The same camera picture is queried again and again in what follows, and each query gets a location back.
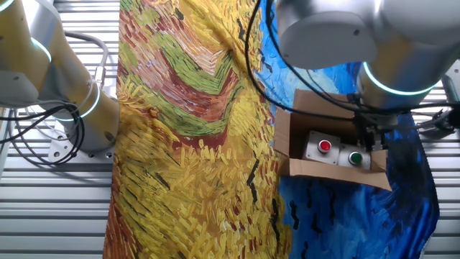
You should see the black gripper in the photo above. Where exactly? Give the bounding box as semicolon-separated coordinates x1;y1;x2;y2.
354;111;391;153

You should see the brown cardboard shipping box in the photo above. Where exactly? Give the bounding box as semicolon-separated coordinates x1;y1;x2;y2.
273;88;393;192

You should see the green push button box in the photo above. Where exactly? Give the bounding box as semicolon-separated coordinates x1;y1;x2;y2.
336;143;373;171

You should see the red push button box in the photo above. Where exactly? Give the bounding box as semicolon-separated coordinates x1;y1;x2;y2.
301;129;342;165

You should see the black clamp knob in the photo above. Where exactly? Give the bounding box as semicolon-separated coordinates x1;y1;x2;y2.
443;107;460;130

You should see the wheatfield painting print tablecloth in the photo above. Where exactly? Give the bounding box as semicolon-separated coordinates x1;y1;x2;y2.
102;0;441;259

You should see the grey mount plate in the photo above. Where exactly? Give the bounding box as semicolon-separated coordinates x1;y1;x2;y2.
441;59;460;105

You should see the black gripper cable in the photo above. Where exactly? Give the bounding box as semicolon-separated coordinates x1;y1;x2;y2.
243;0;357;122
264;0;460;116

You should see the thick grey base cable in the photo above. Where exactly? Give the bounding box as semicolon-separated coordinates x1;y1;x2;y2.
64;31;110;88

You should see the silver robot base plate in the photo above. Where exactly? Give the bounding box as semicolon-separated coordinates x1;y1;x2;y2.
47;121;118;165

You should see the black base cable bundle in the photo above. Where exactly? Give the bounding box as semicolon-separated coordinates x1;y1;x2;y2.
0;102;86;166

